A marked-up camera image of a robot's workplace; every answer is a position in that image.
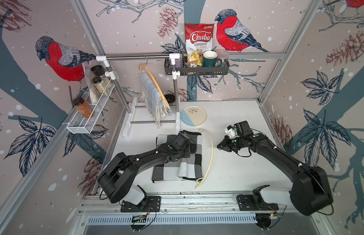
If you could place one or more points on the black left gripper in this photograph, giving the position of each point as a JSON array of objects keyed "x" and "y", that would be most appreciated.
[{"x": 188, "y": 147}]

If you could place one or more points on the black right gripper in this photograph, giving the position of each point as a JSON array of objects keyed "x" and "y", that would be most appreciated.
[{"x": 225, "y": 146}]

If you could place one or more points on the black grey checkered scarf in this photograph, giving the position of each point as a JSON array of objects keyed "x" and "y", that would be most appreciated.
[{"x": 185, "y": 168}]

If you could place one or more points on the blue cream plaid scarf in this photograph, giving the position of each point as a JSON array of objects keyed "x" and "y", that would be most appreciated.
[{"x": 153, "y": 100}]

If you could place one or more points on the wooden clothes hanger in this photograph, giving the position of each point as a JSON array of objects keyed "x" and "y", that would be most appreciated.
[{"x": 144, "y": 66}]

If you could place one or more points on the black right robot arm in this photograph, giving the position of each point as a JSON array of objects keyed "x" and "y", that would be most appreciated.
[{"x": 310, "y": 191}]

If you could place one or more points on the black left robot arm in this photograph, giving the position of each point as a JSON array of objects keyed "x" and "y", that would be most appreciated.
[{"x": 118, "y": 176}]

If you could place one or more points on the blue beige ceramic plate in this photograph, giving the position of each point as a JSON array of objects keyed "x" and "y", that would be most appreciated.
[{"x": 193, "y": 115}]

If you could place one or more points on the beige dark ceramic bowl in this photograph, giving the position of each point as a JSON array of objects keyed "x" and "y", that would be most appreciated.
[{"x": 170, "y": 98}]

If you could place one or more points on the white metal clothes rack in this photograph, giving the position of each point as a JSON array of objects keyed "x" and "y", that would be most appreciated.
[{"x": 106, "y": 59}]

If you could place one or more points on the small snack packet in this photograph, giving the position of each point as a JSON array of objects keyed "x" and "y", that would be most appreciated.
[{"x": 192, "y": 64}]

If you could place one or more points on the purple cup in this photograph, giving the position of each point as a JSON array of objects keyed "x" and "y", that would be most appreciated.
[{"x": 179, "y": 61}]

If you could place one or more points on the dark green mug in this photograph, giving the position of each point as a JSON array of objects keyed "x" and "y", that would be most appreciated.
[{"x": 210, "y": 59}]

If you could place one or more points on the pink lidded jar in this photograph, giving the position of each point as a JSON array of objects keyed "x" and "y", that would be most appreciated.
[{"x": 222, "y": 59}]

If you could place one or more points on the black lid spice jar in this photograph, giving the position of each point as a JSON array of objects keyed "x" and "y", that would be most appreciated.
[
  {"x": 99, "y": 72},
  {"x": 101, "y": 86}
]

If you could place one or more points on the orange spice bottle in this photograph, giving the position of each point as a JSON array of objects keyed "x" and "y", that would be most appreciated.
[{"x": 83, "y": 107}]

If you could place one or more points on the clear plastic bag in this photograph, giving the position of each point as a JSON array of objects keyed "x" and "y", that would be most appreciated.
[{"x": 94, "y": 94}]

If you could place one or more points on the red Chuba chips bag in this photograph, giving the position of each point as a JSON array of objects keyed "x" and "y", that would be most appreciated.
[{"x": 198, "y": 40}]

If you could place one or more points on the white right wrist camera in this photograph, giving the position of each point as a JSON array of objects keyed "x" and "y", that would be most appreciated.
[{"x": 231, "y": 131}]

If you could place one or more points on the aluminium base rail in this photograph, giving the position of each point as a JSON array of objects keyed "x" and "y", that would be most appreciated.
[{"x": 180, "y": 209}]

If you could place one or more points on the black wall shelf tray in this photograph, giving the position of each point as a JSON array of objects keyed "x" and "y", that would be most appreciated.
[{"x": 203, "y": 71}]

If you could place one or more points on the white wire wall basket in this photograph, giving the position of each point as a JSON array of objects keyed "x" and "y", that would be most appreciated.
[{"x": 77, "y": 124}]

